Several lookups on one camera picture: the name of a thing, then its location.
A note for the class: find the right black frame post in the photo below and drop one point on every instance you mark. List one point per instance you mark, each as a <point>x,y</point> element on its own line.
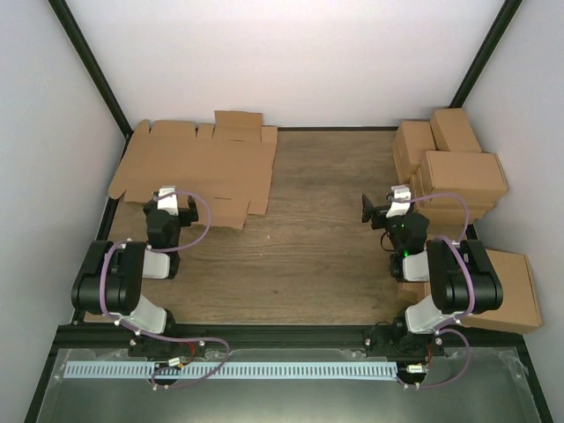
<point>486,49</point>

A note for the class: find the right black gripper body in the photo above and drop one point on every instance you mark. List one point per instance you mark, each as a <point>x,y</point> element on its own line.
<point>379,212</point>

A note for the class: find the folded box near right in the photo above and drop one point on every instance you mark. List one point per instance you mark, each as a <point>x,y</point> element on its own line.
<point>413,292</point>

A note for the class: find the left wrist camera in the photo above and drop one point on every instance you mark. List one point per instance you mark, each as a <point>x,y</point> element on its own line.
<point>166,200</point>

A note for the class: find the folded box back left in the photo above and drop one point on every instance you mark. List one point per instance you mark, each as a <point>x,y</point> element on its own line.
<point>412,140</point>

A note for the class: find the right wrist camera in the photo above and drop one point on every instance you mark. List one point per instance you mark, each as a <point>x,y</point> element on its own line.
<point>400,201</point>

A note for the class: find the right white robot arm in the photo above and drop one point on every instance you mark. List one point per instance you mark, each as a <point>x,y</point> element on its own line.
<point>461,276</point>

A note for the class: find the cardboard box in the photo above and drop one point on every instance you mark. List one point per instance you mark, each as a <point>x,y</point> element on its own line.
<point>519,312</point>

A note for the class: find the black frame post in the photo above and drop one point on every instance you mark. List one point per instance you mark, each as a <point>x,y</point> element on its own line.
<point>79,42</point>
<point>486,49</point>

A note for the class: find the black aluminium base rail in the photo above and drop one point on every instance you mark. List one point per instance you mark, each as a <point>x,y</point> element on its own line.
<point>238,336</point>

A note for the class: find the left black frame post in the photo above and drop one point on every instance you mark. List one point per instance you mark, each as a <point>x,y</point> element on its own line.
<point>79,42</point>

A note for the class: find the folded boxes lower stack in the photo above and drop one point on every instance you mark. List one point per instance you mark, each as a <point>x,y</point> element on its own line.
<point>445,209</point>

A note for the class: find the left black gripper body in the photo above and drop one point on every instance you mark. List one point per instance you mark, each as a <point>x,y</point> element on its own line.
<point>189,218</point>

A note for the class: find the folded box back right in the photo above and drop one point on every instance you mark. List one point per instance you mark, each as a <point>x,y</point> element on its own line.
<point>452,131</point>

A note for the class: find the folded box top stack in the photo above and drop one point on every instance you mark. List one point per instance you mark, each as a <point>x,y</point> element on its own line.
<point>477,177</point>

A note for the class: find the flat cardboard sheet stack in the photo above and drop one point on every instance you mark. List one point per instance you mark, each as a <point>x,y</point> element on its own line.
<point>227,163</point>

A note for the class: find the light blue cable duct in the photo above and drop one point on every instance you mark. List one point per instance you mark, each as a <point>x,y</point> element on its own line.
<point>364,371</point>

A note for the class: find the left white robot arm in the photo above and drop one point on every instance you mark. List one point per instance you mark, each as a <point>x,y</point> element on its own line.
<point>109,281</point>

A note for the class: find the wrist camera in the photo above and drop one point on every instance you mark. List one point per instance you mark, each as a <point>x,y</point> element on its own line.
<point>166,200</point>
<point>400,201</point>

